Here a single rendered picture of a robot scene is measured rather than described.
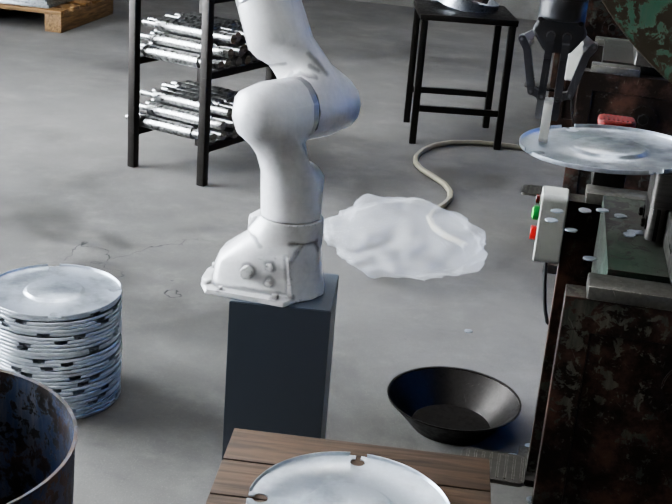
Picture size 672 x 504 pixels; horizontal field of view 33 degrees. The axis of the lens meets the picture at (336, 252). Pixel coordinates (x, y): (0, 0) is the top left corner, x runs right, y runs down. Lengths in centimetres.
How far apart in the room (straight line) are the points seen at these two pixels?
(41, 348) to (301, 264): 71
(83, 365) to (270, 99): 86
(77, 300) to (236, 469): 90
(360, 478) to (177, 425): 88
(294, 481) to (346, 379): 109
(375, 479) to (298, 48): 73
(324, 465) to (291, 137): 55
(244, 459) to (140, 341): 120
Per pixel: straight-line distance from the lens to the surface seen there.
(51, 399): 165
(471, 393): 269
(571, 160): 183
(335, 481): 169
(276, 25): 194
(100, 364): 252
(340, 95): 197
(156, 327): 297
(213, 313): 305
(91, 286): 258
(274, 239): 199
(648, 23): 141
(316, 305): 201
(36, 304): 250
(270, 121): 187
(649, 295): 172
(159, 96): 423
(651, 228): 192
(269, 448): 176
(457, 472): 175
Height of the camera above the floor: 125
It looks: 21 degrees down
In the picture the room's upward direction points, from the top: 5 degrees clockwise
